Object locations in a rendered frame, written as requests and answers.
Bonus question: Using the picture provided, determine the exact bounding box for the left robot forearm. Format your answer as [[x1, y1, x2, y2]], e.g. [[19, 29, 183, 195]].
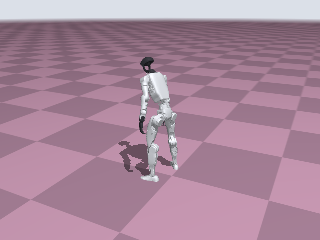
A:
[[139, 95, 148, 119]]

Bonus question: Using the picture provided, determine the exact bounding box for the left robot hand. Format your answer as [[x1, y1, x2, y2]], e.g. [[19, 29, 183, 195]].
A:
[[139, 116, 145, 134]]

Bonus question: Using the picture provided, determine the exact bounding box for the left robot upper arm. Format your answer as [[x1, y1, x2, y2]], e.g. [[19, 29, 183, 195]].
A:
[[140, 75, 150, 103]]

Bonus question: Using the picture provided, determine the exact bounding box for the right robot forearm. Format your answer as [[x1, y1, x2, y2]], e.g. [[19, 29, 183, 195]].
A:
[[164, 98, 170, 108]]

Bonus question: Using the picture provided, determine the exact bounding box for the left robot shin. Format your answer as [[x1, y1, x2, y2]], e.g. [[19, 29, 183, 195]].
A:
[[147, 146, 158, 178]]

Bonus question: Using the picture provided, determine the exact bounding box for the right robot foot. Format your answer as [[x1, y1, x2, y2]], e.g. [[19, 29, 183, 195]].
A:
[[170, 161, 179, 170]]

